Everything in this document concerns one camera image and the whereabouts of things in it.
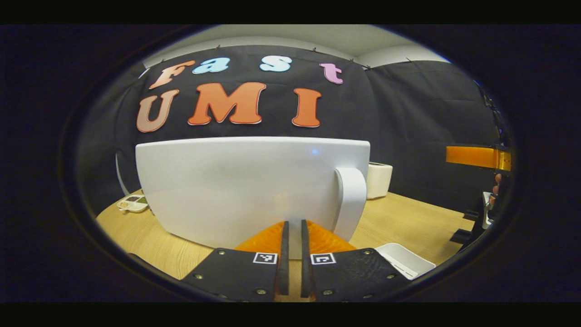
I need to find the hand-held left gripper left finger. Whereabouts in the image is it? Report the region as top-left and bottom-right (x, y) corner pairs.
(181, 220), (290, 302)

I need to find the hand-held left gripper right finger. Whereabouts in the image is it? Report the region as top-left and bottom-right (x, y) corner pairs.
(300, 219), (410, 302)

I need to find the white microwave oven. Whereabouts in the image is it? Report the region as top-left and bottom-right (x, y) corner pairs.
(135, 136), (371, 260)

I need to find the white rectangular tray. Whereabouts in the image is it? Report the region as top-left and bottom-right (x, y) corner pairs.
(375, 243), (437, 281)

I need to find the black backdrop cloth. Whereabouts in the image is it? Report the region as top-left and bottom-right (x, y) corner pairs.
(76, 45), (513, 215)

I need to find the white toaster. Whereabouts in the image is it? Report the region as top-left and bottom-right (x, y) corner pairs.
(366, 162), (394, 200)

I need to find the white power cable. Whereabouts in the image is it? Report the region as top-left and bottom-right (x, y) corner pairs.
(115, 152), (131, 197)

